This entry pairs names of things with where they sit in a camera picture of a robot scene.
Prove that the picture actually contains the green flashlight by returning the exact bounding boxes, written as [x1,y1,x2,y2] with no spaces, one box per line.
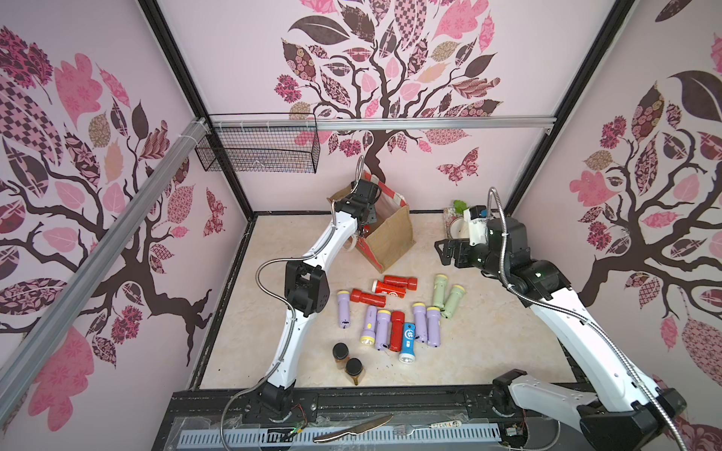
[432,274,449,309]
[442,285,466,319]

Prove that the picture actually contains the purple flashlight yellow head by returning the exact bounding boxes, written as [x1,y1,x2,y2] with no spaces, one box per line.
[359,306,378,346]

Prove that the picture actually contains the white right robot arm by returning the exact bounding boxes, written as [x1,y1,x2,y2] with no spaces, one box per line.
[434,217,686,450]

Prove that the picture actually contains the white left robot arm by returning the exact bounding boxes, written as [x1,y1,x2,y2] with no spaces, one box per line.
[255,180,382,415]

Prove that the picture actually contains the red and brown tote bag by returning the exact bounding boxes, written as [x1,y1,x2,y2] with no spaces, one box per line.
[328,173,415,274]

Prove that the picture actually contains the floral plate with radish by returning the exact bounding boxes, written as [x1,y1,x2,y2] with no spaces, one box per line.
[443,200,471,240]

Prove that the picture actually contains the red flashlight silver head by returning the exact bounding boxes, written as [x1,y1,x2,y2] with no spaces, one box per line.
[372,280,406,299]

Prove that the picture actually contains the red flashlight upright row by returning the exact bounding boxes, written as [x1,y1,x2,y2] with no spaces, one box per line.
[388,310,405,353]

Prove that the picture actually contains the blue flashlight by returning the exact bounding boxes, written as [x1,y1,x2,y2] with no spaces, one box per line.
[399,322,416,364]

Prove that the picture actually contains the black cap jar rear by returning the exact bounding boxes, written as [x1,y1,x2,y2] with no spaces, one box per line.
[332,342,350,370]

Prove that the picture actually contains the black cap jar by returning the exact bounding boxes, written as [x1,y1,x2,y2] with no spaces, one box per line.
[332,342,350,370]
[345,358,365,386]

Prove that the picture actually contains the black cap jar front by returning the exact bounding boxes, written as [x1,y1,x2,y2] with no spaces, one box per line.
[345,358,365,386]

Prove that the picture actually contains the silver fork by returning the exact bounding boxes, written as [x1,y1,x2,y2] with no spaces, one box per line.
[394,420,463,437]

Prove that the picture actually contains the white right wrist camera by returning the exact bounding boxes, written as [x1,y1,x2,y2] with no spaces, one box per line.
[464,205,488,246]

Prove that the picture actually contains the black wire basket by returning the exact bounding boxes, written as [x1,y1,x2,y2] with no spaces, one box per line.
[196,113,321,174]

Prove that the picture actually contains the purple flashlight yellow ring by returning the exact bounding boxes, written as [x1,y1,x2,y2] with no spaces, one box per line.
[374,308,393,351]

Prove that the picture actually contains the aluminium rail back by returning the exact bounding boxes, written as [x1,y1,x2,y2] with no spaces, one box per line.
[211,114,557,132]

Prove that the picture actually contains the aluminium rail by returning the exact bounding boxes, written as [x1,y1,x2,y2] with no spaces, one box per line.
[1,118,210,421]
[211,114,557,132]

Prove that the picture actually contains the white cable duct strip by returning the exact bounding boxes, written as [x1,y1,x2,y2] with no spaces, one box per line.
[176,424,503,450]

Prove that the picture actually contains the wooden handled knife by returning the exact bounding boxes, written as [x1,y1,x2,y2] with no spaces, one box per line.
[313,415,393,443]

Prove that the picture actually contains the aluminium rail left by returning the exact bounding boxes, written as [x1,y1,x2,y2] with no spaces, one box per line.
[1,118,210,421]

